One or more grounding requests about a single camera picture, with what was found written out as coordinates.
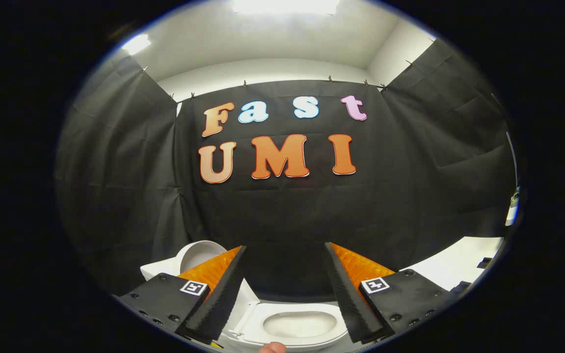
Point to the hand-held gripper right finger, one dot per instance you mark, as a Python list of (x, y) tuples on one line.
[(348, 294)]

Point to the black backdrop cloth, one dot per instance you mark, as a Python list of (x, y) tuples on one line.
[(282, 211)]

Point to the white drawer cabinet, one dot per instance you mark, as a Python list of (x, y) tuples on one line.
[(454, 262)]

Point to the small ceiling light panel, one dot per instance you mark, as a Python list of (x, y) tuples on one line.
[(136, 44)]

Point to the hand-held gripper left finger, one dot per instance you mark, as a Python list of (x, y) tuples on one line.
[(221, 294)]

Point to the large ceiling light panel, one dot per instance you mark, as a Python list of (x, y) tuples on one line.
[(285, 6)]

